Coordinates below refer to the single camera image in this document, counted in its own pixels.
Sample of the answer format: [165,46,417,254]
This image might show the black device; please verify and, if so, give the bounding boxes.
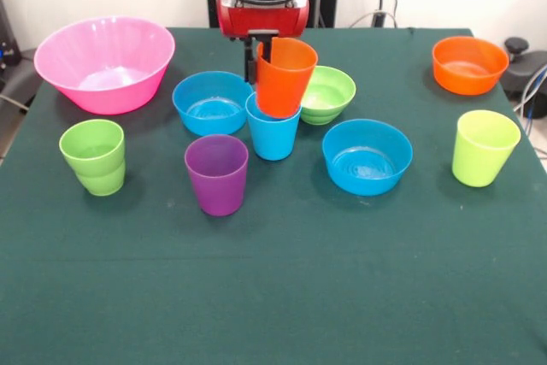
[0,0,22,71]

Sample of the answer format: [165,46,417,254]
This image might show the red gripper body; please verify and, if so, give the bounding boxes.
[215,0,309,41]

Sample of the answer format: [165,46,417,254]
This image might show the dark green table cloth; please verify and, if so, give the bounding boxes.
[0,26,547,365]

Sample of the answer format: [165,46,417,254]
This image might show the grey cable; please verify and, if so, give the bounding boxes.
[0,93,30,115]

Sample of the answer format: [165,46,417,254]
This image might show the yellow-green cup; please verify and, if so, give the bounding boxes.
[451,109,522,189]

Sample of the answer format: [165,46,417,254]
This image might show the orange cup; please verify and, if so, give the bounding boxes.
[255,37,319,119]

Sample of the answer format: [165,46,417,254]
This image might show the blue cable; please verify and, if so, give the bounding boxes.
[512,63,547,127]

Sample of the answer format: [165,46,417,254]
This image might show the orange bowl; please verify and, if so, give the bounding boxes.
[431,35,510,97]

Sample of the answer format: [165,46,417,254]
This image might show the green bowl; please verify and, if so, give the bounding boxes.
[300,64,357,126]

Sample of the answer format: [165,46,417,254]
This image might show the large pink bowl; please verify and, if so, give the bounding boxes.
[33,15,177,116]

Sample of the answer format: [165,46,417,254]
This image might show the blue bowl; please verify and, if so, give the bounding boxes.
[321,118,415,197]
[171,70,255,137]

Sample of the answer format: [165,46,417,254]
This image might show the black office chair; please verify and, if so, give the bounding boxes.
[499,37,547,105]

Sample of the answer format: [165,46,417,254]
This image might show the blue cup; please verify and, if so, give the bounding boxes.
[244,91,303,162]

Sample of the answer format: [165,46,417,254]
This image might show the purple cup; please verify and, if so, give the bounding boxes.
[184,133,250,217]

